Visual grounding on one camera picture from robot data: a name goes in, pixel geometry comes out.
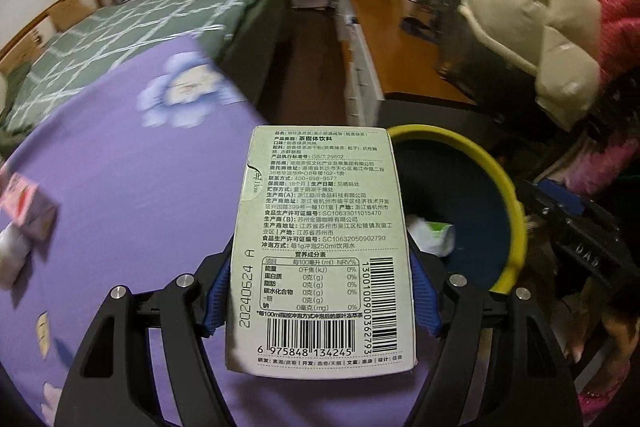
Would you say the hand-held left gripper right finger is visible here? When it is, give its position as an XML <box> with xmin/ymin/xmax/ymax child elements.
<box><xmin>407</xmin><ymin>232</ymin><xmax>586</xmax><ymax>427</ymax></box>

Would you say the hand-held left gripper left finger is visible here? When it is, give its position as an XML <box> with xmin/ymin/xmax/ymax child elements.
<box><xmin>57</xmin><ymin>234</ymin><xmax>238</xmax><ymax>427</ymax></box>

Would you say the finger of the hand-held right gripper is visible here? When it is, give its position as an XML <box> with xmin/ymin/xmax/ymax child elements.
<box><xmin>516</xmin><ymin>178</ymin><xmax>588</xmax><ymax>228</ymax></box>

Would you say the yellow rimmed waste bin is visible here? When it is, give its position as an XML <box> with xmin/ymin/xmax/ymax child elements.
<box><xmin>387</xmin><ymin>124</ymin><xmax>528</xmax><ymax>295</ymax></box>

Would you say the white green packet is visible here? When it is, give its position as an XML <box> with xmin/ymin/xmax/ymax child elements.
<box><xmin>406</xmin><ymin>214</ymin><xmax>457</xmax><ymax>258</ymax></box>

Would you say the pale green carton box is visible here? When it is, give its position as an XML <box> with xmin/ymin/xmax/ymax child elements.
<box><xmin>224</xmin><ymin>125</ymin><xmax>420</xmax><ymax>380</ymax></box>

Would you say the person's right hand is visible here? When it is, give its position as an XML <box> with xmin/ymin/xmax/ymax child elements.
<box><xmin>562</xmin><ymin>287</ymin><xmax>633</xmax><ymax>408</ymax></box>

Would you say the pink fluffy cloth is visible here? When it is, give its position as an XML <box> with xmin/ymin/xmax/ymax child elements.
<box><xmin>545</xmin><ymin>127</ymin><xmax>640</xmax><ymax>188</ymax></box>

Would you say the purple floral tablecloth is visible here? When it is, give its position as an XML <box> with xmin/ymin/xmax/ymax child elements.
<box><xmin>0</xmin><ymin>34</ymin><xmax>436</xmax><ymax>427</ymax></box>

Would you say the cream puffer jacket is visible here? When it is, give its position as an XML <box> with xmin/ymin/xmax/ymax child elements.
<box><xmin>457</xmin><ymin>0</ymin><xmax>613</xmax><ymax>132</ymax></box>

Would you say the wooden low cabinet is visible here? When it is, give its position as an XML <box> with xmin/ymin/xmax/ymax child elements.
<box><xmin>334</xmin><ymin>0</ymin><xmax>476</xmax><ymax>110</ymax></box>

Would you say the pink carton box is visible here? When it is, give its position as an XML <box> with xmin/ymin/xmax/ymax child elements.
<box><xmin>0</xmin><ymin>172</ymin><xmax>58</xmax><ymax>243</ymax></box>

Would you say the bed with green checked cover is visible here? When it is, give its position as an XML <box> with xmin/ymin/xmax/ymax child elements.
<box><xmin>0</xmin><ymin>0</ymin><xmax>293</xmax><ymax>148</ymax></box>

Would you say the wooden headboard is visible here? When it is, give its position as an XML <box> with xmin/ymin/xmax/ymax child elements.
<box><xmin>0</xmin><ymin>0</ymin><xmax>96</xmax><ymax>72</ymax></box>

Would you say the blue strap bag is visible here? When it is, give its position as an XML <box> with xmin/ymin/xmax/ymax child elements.
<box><xmin>402</xmin><ymin>16</ymin><xmax>436</xmax><ymax>38</ymax></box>

